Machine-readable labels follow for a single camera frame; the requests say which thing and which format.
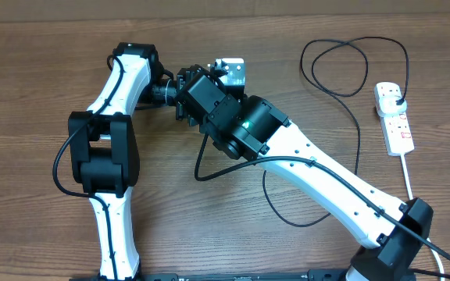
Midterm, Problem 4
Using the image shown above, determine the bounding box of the black USB charging cable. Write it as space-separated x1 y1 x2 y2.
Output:
262 36 410 228

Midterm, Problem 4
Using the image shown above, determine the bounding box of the white USB charger plug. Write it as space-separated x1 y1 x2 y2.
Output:
377 96 407 118

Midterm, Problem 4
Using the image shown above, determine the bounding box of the white power strip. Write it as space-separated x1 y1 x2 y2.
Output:
373 82 414 156

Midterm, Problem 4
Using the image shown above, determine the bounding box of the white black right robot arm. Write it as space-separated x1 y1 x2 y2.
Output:
175 72 433 280

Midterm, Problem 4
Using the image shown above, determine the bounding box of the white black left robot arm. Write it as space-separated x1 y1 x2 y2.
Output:
67 42 167 280

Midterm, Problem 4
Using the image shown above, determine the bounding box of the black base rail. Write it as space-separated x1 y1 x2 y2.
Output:
68 268 417 281

